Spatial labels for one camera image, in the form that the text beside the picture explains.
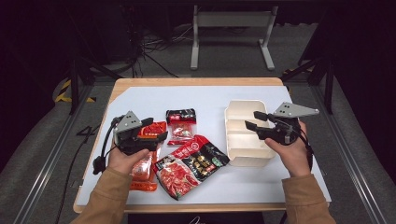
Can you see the yellow black floor tape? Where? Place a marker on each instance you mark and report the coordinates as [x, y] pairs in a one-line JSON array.
[[63, 93]]

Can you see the grey metal stand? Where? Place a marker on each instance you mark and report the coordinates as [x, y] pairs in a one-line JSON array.
[[232, 19]]

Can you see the orange seasoning packet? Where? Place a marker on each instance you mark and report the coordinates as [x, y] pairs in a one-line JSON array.
[[142, 171]]

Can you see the black stand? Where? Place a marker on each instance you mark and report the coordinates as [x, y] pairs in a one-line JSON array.
[[74, 84], [328, 84]]

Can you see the large red black packet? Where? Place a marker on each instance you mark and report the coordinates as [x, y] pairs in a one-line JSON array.
[[190, 168]]

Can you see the person's right hand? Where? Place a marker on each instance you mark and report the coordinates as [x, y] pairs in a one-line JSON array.
[[292, 157]]

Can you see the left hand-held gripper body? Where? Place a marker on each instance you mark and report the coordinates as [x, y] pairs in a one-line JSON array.
[[127, 124]]

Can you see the white divided container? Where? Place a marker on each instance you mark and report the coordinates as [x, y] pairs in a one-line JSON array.
[[246, 146]]

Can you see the small red black packet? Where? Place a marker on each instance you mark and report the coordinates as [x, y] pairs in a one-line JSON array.
[[181, 126]]

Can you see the person's left hand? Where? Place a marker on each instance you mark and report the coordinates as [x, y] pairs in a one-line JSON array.
[[124, 161]]

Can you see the white table mat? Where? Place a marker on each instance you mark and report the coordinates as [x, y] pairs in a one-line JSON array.
[[202, 99]]

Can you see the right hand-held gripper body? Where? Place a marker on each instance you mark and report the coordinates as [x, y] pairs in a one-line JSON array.
[[285, 130]]

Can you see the aluminium rail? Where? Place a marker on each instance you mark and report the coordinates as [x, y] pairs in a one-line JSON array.
[[46, 168], [351, 165]]

